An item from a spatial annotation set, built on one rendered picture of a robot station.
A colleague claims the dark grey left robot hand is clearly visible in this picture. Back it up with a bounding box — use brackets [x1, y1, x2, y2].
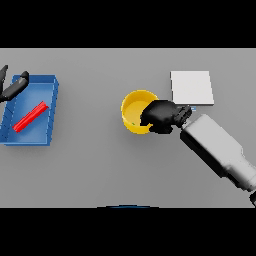
[0, 64, 30, 104]

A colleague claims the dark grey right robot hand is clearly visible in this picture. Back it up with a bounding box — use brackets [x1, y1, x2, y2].
[139, 99, 193, 135]

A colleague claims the yellow bowl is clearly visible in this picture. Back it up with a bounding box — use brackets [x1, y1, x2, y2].
[120, 89, 160, 135]

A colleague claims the red beaker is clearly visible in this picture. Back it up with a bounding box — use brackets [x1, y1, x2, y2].
[12, 100, 50, 133]

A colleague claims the pale square measuring scale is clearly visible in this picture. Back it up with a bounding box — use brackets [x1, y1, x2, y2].
[170, 70, 215, 106]

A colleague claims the blue tray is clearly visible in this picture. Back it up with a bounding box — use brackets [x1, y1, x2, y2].
[0, 74, 60, 147]

